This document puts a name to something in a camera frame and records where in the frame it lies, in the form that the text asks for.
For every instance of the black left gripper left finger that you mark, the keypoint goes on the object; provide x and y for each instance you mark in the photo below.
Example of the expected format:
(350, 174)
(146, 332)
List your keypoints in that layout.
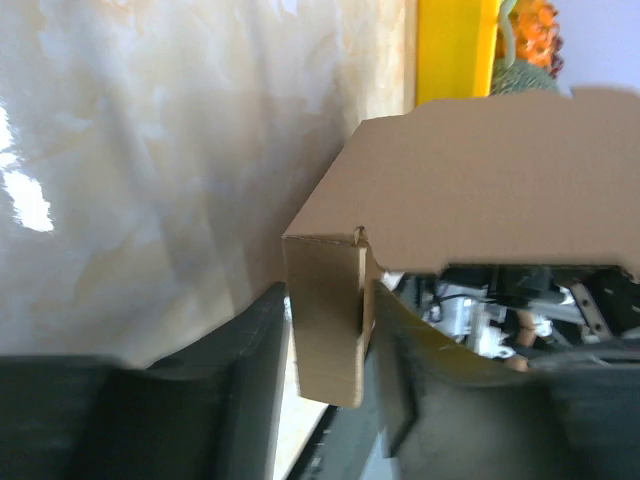
(207, 411)

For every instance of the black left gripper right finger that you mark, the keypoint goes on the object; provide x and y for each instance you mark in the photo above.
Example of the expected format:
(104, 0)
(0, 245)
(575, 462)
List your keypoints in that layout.
(449, 413)

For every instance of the brown cardboard box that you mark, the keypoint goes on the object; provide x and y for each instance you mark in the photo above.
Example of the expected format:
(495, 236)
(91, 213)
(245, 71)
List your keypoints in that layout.
(520, 179)

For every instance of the green melon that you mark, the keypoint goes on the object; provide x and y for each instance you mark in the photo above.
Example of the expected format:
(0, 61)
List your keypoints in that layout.
(520, 77)

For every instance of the yellow plastic tray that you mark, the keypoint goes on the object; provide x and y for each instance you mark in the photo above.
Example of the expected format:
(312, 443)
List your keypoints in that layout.
(455, 48)

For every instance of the orange pineapple with leaves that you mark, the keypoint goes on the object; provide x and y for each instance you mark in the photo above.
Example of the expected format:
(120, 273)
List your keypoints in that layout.
(537, 35)

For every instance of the green pear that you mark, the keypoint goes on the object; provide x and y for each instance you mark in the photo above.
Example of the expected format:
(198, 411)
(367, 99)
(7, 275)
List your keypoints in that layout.
(506, 28)

